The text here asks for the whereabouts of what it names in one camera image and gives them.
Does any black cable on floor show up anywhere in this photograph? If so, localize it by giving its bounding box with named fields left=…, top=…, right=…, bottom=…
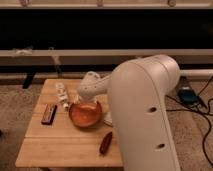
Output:
left=165, top=75, right=213, bottom=168

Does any grey horizontal rail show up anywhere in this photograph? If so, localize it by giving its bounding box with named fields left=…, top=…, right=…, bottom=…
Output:
left=0, top=49, right=213, bottom=66

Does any dark brown wooden spoon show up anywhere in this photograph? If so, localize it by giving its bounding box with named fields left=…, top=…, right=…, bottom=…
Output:
left=99, top=132, right=113, bottom=155

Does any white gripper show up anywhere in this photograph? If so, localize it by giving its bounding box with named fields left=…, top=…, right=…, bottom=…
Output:
left=77, top=71, right=108, bottom=102

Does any wooden table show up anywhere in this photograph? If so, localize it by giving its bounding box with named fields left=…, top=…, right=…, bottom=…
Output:
left=16, top=79, right=123, bottom=168

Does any dark rectangular box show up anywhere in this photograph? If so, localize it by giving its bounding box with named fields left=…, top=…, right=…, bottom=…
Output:
left=41, top=104, right=57, bottom=125

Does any white plastic cup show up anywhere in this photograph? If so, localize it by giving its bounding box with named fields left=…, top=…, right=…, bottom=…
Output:
left=104, top=112, right=113, bottom=126

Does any blue device on floor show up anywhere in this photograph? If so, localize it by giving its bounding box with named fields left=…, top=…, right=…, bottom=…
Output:
left=178, top=87, right=198, bottom=105

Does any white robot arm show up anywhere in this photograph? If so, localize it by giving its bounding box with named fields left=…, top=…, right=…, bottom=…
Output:
left=77, top=55, right=180, bottom=171

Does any orange ceramic bowl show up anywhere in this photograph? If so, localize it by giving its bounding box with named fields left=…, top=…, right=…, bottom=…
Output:
left=69, top=102, right=102, bottom=128

